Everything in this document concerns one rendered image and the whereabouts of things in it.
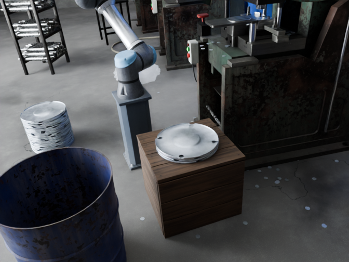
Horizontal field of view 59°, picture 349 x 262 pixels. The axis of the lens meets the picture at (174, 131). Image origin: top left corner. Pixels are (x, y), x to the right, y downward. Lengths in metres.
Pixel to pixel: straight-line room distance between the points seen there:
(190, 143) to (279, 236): 0.58
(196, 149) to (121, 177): 0.65
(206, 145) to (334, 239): 0.70
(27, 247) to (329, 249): 1.18
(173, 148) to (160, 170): 0.13
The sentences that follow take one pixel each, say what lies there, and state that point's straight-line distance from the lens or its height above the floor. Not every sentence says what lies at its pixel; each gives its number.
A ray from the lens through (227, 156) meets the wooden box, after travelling 1.36.
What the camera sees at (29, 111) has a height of 0.25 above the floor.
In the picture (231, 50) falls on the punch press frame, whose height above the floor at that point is 0.65.
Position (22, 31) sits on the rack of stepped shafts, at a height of 0.46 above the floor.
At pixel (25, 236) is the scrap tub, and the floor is 0.44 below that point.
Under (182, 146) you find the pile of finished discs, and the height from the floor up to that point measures 0.38.
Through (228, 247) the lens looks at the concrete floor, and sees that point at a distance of 1.46.
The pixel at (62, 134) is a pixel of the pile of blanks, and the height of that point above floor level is 0.11.
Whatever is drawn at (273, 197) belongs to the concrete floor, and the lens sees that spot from 1.70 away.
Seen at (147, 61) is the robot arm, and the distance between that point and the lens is 1.73.
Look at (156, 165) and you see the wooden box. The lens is 1.33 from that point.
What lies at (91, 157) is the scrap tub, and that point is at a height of 0.44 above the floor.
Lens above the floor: 1.16
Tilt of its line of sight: 31 degrees down
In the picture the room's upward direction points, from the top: 4 degrees counter-clockwise
